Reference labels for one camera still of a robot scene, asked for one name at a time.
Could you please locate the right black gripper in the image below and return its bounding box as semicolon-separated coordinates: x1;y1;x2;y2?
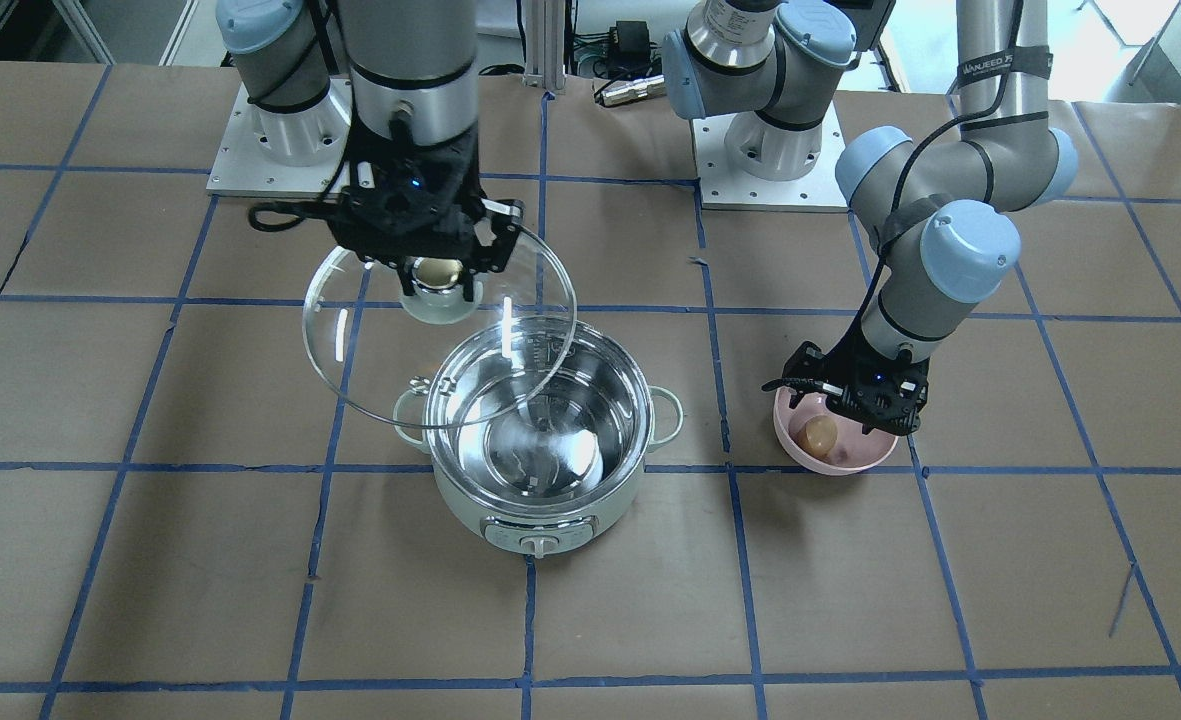
326;129;526;302

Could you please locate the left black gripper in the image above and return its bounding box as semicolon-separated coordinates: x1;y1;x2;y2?
762;334;929;436

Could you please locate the brown egg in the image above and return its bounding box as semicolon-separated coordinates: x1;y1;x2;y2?
796;414;840;459

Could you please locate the glass pot lid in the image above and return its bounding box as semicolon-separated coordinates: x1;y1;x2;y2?
302;212;578;430

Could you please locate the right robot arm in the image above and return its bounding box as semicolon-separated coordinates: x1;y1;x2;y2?
215;1;522;305

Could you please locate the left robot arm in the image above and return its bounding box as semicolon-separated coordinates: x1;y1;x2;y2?
660;1;1078;436

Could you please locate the pale green cooking pot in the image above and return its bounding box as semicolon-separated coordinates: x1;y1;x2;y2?
394;314;686;559

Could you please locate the pink bowl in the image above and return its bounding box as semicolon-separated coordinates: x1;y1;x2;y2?
772;388;898;477

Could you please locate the black power adapter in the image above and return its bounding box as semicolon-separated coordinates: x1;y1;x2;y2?
609;20;651;64

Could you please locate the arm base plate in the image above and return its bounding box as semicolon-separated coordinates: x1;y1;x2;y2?
691;106;847;212
207;79;352;199

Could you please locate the aluminium frame post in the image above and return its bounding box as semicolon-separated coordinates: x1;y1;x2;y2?
520;1;575;96

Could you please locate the black cable bundle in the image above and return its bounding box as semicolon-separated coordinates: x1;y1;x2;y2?
570;25;671;81

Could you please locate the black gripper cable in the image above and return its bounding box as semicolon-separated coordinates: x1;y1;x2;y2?
844;0;1026;366

